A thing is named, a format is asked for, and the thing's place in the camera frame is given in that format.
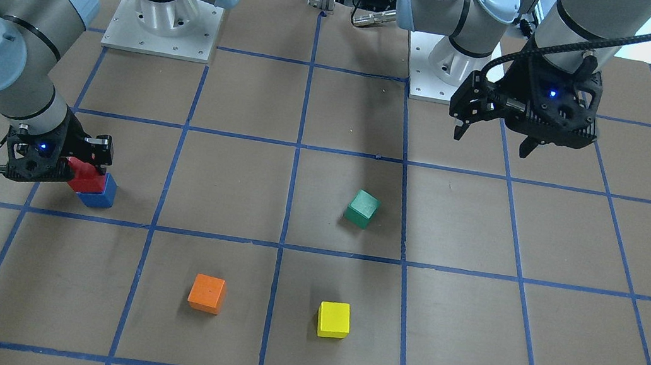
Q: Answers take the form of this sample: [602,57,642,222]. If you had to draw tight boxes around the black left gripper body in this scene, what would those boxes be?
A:
[449,43,603,149]

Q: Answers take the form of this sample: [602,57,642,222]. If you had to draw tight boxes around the red wooden block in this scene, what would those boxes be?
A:
[67,156,107,194]

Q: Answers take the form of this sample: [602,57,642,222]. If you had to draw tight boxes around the black corrugated cable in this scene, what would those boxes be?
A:
[481,0,651,111]

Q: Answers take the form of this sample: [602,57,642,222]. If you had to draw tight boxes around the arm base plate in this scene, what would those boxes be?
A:
[101,0,225,64]
[408,31,501,105]

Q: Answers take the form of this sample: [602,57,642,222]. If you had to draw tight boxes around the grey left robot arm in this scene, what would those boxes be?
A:
[396,0,651,158]

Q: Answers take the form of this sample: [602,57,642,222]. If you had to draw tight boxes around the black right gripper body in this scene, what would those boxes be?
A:
[4,112,115,183]

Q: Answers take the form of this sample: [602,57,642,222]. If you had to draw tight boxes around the orange wooden block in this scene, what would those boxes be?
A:
[187,273,227,315]

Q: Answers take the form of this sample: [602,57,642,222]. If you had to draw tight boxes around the green wooden block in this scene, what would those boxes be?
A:
[343,189,381,229]

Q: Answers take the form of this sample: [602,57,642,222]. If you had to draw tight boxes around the blue wooden block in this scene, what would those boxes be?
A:
[74,173,118,209]

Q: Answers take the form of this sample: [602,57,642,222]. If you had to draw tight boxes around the yellow wooden block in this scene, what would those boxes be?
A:
[317,301,351,339]

